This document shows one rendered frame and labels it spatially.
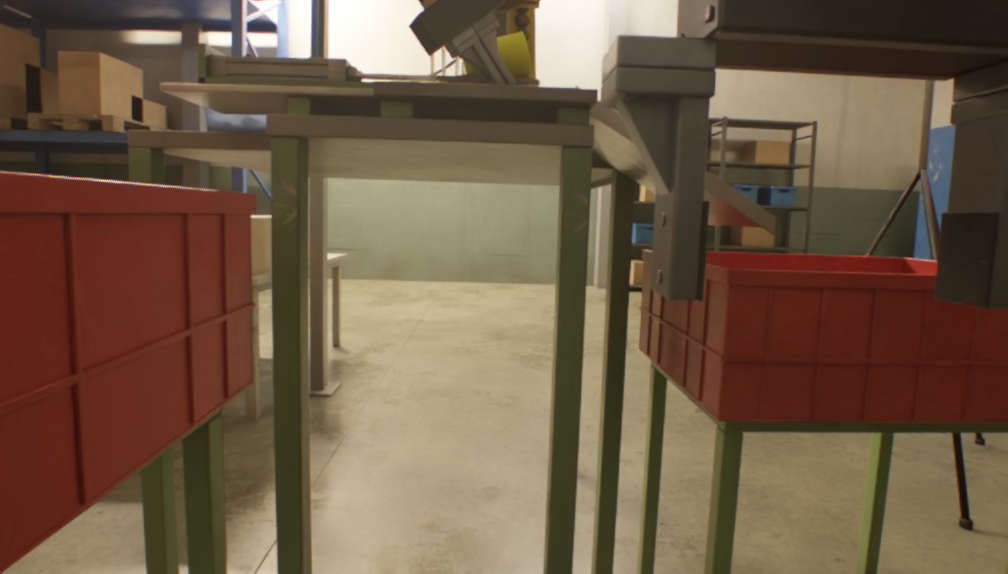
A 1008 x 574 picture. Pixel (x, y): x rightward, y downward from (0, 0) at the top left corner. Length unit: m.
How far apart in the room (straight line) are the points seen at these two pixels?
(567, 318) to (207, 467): 0.47
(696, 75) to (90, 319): 0.39
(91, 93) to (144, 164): 5.20
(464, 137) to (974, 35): 0.57
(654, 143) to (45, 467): 0.39
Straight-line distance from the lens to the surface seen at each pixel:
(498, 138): 0.71
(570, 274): 0.72
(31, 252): 0.39
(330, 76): 0.90
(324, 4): 2.51
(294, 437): 0.83
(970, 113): 0.30
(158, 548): 1.25
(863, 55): 0.26
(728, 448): 0.86
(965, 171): 0.30
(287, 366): 0.79
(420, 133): 0.72
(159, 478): 1.18
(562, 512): 0.84
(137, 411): 0.48
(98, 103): 6.21
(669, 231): 0.21
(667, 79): 0.21
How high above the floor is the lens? 0.82
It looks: 5 degrees down
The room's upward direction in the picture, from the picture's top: 2 degrees clockwise
